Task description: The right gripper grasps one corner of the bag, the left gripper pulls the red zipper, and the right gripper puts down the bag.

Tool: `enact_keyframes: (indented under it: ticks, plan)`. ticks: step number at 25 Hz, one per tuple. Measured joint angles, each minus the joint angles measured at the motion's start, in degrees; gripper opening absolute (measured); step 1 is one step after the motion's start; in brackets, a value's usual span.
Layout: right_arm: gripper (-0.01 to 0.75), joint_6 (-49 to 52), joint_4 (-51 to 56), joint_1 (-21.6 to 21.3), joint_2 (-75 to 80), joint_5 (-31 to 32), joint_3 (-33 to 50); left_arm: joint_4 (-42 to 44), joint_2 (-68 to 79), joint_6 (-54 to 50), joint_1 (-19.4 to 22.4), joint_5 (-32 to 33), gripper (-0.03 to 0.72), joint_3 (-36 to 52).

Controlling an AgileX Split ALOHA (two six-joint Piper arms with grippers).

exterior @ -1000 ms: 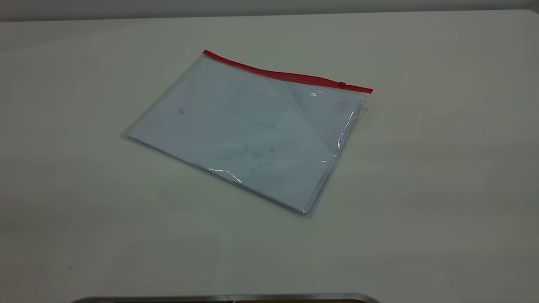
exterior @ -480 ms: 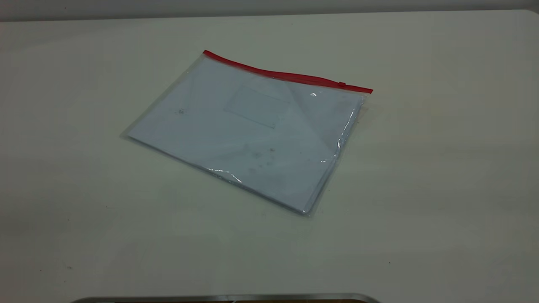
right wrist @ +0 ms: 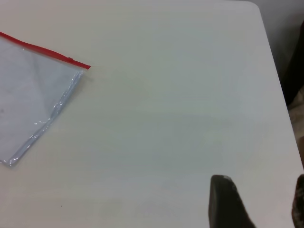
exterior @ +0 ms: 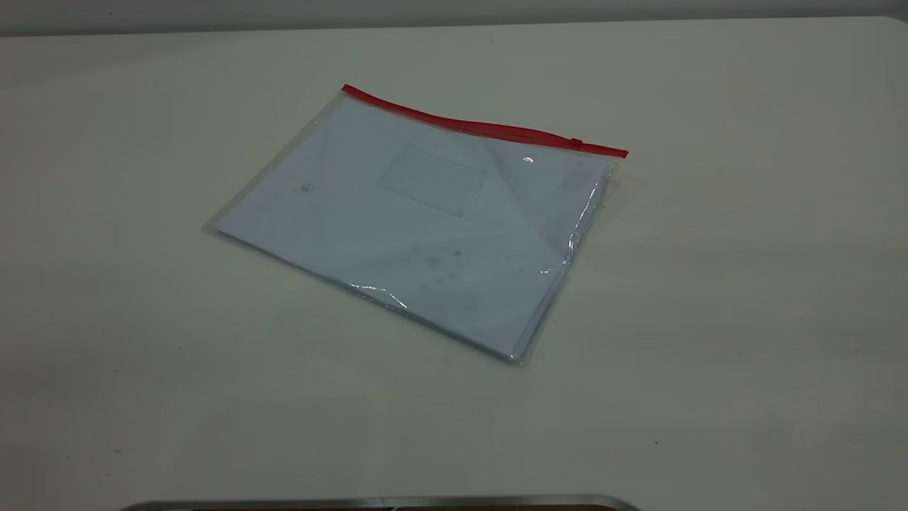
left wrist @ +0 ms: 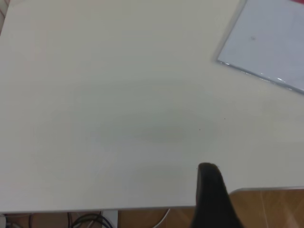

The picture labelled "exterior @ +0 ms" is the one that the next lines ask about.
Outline silver metal rim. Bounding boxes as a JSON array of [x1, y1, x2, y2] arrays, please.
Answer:
[[121, 495, 641, 511]]

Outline clear plastic zip bag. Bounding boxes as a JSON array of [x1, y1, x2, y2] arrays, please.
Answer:
[[202, 84, 630, 368]]

